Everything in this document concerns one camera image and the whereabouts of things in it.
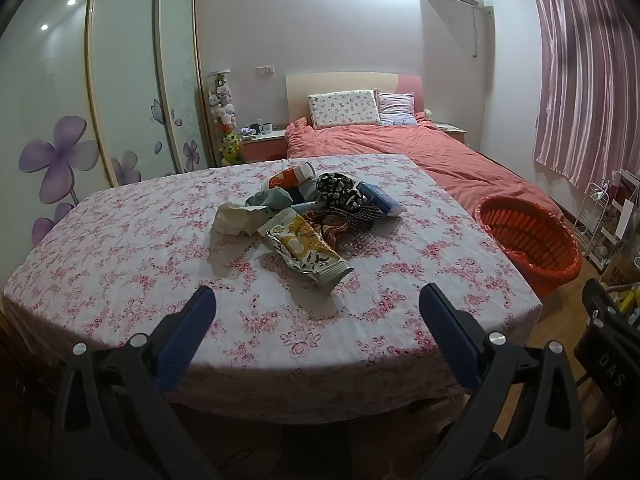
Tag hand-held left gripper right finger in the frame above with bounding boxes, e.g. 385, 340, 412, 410
419, 282, 586, 480

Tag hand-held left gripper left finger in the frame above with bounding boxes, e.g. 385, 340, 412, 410
50, 285, 221, 480

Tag white tissue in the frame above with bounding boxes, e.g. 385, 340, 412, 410
214, 200, 266, 237

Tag slotted plastic laundry basket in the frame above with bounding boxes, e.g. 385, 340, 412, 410
472, 195, 583, 298

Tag yellow snack wrapper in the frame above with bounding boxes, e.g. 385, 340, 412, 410
257, 207, 355, 292

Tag clothes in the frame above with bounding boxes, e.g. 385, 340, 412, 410
332, 204, 383, 233

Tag blue white packet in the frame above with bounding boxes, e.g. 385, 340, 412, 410
356, 181, 403, 218

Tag grey green cloth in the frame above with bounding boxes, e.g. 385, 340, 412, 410
244, 187, 293, 221

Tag pale blue packet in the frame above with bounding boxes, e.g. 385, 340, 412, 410
290, 180, 318, 205

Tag black white patterned bag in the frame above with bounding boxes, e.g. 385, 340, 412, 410
315, 172, 366, 211

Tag brown paper bag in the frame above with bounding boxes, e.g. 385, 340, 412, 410
600, 250, 640, 286

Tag pink floral tablecloth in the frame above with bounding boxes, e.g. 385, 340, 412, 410
2, 152, 543, 426

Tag bed with red duvet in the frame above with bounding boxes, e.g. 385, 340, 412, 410
285, 71, 568, 221

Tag yellow green plush toy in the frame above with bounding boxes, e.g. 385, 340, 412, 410
218, 130, 242, 165

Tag pink white nightstand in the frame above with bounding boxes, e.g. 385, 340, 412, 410
432, 122, 467, 147
240, 127, 290, 163

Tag hanging plush toys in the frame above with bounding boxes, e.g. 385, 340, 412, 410
207, 71, 238, 136

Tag pink striped pillow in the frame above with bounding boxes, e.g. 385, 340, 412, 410
374, 89, 418, 126

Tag white floral pillow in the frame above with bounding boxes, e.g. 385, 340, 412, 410
306, 89, 382, 129

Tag pink striped curtain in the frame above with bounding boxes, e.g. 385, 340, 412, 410
530, 0, 633, 191

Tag sliding door wardrobe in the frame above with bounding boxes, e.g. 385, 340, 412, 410
0, 0, 213, 256

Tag white wire rack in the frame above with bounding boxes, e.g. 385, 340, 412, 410
570, 180, 618, 266

